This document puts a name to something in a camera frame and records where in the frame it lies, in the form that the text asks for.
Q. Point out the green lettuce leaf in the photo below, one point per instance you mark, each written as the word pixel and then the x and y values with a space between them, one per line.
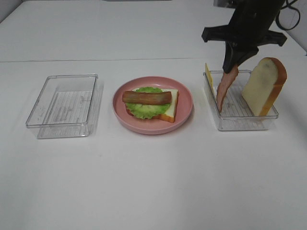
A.
pixel 147 111

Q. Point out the yellow cheese slice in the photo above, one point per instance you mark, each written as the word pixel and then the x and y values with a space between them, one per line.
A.
pixel 209 78

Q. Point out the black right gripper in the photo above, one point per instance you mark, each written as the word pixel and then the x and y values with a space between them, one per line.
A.
pixel 248 28

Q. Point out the pink round plate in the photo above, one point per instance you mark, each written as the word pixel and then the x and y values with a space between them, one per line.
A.
pixel 153 126

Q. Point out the bread slice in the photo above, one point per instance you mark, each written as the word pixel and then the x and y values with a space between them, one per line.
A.
pixel 264 85
pixel 170 114

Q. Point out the left clear plastic tray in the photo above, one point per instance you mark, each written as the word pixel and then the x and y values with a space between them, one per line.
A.
pixel 67 107

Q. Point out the pink ham bacon slice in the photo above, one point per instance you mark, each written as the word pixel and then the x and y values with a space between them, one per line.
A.
pixel 226 81

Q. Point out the brown bacon strip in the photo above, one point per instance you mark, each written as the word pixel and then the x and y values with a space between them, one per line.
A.
pixel 151 98

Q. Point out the clear plastic tray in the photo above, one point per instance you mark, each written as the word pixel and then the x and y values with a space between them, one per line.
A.
pixel 67 107
pixel 236 114

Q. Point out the right clear plastic tray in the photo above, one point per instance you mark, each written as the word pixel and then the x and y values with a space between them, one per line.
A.
pixel 236 114

